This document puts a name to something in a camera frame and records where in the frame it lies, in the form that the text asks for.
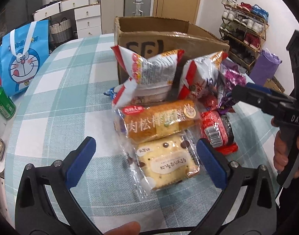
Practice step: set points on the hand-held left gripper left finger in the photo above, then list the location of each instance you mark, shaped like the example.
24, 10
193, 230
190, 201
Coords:
80, 161

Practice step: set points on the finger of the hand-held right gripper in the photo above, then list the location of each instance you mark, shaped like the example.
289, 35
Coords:
252, 98
259, 89

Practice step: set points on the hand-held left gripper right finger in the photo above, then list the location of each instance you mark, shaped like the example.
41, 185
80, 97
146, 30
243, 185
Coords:
210, 161

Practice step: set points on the purple snack packet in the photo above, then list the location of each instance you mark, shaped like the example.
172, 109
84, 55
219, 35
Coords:
229, 80

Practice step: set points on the red packet with dark cake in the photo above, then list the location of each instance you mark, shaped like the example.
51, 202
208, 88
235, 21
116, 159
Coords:
213, 127

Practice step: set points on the small red snack packet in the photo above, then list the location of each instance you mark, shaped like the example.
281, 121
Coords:
209, 101

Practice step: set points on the clear square cracker packet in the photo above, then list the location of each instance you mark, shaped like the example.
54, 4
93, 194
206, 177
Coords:
166, 166

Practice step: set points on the white red noodle snack bag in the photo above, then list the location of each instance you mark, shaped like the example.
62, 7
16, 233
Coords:
154, 71
198, 76

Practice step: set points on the clear sponge cake packet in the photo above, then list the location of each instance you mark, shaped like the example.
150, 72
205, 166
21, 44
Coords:
159, 122

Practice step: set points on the blue snack packet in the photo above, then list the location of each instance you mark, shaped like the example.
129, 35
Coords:
110, 93

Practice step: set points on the pale layered snack packet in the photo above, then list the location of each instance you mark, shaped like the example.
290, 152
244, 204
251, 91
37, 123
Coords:
149, 93

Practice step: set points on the brown cardboard box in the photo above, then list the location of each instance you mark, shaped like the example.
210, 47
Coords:
164, 41

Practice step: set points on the person's right hand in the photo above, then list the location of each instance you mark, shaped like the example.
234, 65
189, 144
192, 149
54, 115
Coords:
280, 151

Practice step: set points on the person's left hand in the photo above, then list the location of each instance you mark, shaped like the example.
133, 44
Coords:
125, 229

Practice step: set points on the small cardboard box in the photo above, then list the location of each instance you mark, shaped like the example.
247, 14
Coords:
274, 84

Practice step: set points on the purple rolled mat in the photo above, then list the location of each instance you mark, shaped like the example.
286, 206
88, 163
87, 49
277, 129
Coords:
264, 66

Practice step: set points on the group of assorted shoes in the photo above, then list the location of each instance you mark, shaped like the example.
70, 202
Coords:
250, 40

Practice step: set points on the metal shoe rack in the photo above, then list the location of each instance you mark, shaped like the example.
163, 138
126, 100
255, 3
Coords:
261, 33

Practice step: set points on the green drink can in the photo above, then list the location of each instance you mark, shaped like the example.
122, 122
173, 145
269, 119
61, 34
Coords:
2, 102

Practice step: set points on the blue cartoon tote bag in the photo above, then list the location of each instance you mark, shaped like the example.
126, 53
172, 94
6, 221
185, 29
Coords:
24, 61

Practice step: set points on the wooden door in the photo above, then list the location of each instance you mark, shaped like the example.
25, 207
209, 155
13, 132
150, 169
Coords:
178, 0

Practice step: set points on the dark wicker basket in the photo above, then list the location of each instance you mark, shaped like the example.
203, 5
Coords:
61, 31

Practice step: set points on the white drawer cabinet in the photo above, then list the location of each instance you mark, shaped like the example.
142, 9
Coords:
87, 14

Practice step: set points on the silver suitcase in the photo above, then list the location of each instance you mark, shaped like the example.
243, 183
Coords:
138, 2

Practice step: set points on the white suitcase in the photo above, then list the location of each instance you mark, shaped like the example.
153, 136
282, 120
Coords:
112, 9

